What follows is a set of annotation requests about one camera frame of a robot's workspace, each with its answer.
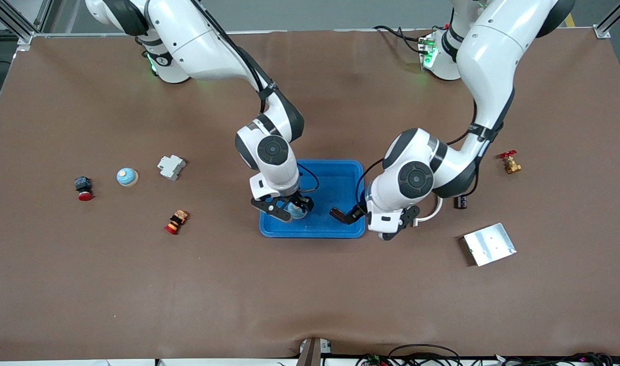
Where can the light blue call bell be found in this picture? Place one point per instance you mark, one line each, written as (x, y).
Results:
(127, 177)
(297, 213)

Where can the long brown capacitor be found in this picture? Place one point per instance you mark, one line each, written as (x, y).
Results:
(335, 212)

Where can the short brown printed capacitor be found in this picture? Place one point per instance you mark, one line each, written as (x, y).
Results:
(462, 203)

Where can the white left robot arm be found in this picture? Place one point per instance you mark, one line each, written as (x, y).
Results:
(493, 61)

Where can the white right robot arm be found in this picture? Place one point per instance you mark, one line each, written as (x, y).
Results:
(187, 40)

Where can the blue plastic tray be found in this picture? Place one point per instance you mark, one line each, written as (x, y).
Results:
(330, 178)

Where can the brown table cover sheet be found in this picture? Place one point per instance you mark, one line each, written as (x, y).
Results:
(310, 295)

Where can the red orange push button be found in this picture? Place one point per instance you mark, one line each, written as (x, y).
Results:
(176, 222)

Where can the white circuit breaker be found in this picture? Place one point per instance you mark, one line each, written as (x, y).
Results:
(171, 167)

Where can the silver metal plate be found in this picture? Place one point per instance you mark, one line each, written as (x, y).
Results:
(489, 245)

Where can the red mushroom emergency button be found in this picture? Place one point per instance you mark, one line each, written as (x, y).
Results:
(84, 188)

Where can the white curved bracket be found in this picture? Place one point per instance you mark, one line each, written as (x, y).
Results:
(427, 218)

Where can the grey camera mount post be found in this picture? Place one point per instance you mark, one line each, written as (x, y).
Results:
(312, 353)

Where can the green lit base connector bracket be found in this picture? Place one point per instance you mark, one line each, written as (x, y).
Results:
(427, 51)

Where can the aluminium frame profile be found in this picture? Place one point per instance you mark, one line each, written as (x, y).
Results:
(607, 23)
(12, 18)

